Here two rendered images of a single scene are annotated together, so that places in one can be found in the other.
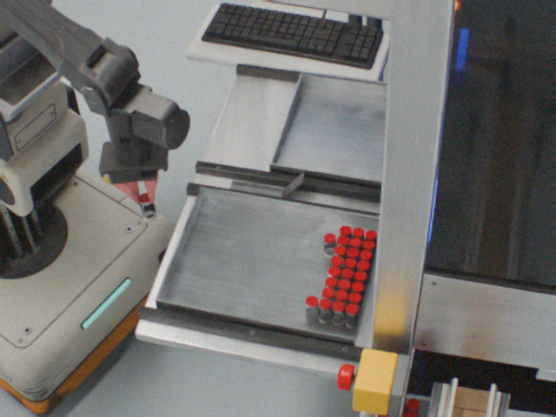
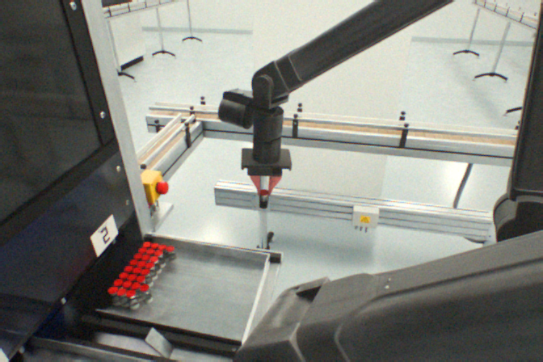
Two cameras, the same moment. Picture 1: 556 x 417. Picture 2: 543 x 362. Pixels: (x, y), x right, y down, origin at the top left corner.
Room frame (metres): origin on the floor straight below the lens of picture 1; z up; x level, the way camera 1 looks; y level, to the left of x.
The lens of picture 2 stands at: (1.62, 0.18, 1.58)
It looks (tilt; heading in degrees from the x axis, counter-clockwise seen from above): 33 degrees down; 176
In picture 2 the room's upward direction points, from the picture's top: straight up
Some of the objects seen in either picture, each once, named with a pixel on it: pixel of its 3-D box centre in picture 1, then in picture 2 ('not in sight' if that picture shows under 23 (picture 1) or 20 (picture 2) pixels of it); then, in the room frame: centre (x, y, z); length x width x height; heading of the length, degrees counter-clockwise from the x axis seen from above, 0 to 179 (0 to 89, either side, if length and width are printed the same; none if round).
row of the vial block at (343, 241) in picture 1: (335, 274); (149, 275); (0.98, -0.08, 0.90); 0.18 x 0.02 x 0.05; 163
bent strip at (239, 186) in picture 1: (266, 182); (183, 348); (1.19, 0.03, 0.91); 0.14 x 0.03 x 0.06; 74
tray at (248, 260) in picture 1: (273, 264); (191, 284); (1.01, 0.02, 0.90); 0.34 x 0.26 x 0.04; 73
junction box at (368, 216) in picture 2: not in sight; (364, 216); (0.28, 0.73, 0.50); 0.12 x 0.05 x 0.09; 74
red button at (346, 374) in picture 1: (350, 378); (161, 187); (0.72, -0.09, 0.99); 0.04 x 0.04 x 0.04; 74
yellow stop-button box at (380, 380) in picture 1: (380, 382); (147, 186); (0.70, -0.13, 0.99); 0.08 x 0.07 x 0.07; 74
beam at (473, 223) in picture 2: not in sight; (368, 211); (0.23, 0.76, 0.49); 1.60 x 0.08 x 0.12; 74
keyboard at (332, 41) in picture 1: (292, 32); not in sight; (1.73, -0.04, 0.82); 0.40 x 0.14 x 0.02; 71
